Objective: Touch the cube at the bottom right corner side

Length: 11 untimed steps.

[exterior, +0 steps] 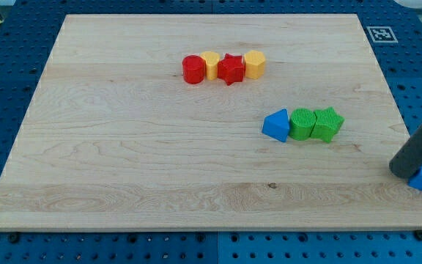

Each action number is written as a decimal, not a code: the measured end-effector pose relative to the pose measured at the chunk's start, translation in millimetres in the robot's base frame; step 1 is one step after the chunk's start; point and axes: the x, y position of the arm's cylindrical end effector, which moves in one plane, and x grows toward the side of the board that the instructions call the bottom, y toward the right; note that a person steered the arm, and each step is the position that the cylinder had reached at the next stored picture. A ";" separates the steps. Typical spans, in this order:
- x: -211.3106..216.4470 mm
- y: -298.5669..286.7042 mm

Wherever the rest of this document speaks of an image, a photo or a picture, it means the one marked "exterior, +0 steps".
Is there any blue triangle block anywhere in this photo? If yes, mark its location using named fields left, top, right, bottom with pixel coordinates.
left=262, top=109, right=290, bottom=142

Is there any light wooden board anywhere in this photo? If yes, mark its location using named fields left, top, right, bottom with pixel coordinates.
left=0, top=14, right=422, bottom=232

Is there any red star block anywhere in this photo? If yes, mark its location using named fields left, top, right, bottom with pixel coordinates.
left=218, top=54, right=245, bottom=86

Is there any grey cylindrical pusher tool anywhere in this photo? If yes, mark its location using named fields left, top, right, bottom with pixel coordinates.
left=389, top=124, right=422, bottom=179

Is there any yellow hexagon block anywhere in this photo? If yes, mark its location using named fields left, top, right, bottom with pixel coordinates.
left=244, top=50, right=266, bottom=79

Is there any red cylinder block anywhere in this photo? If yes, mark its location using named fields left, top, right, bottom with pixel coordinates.
left=182, top=55, right=205, bottom=84

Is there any green cylinder block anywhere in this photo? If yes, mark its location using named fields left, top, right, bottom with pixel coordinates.
left=289, top=108, right=317, bottom=141

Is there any green star block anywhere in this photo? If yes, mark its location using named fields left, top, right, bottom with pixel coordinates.
left=311, top=106, right=345, bottom=143

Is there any yellow rounded block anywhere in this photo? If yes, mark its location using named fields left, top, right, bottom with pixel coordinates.
left=200, top=51, right=221, bottom=81

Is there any white fiducial marker tag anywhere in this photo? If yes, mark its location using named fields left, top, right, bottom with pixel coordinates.
left=367, top=26, right=398, bottom=43

